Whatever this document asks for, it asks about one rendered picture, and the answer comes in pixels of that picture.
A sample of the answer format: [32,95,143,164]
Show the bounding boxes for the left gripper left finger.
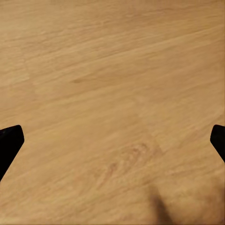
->
[0,125,24,181]

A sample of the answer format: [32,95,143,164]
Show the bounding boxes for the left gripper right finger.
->
[210,124,225,162]

